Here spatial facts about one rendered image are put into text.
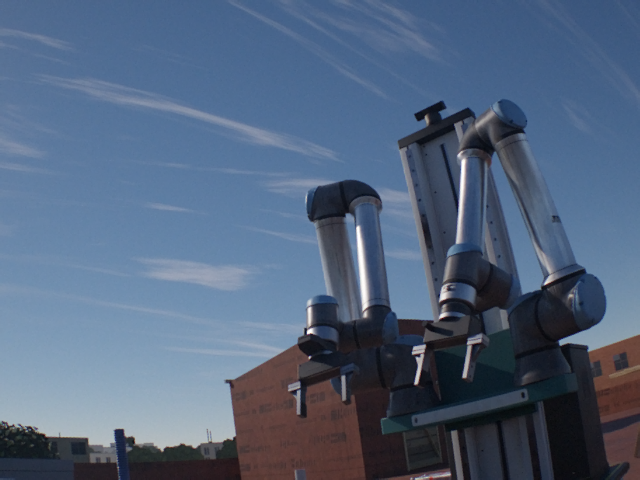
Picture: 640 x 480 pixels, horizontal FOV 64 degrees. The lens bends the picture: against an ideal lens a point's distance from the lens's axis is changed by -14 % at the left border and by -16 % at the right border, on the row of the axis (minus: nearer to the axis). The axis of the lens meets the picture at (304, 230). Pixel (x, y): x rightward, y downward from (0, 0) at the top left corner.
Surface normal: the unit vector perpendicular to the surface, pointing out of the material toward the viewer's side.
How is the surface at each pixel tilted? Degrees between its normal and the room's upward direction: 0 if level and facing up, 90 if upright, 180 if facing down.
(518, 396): 90
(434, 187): 90
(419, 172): 90
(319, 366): 66
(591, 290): 95
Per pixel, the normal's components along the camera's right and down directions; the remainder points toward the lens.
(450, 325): -0.72, -0.52
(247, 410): -0.78, -0.14
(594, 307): 0.44, -0.31
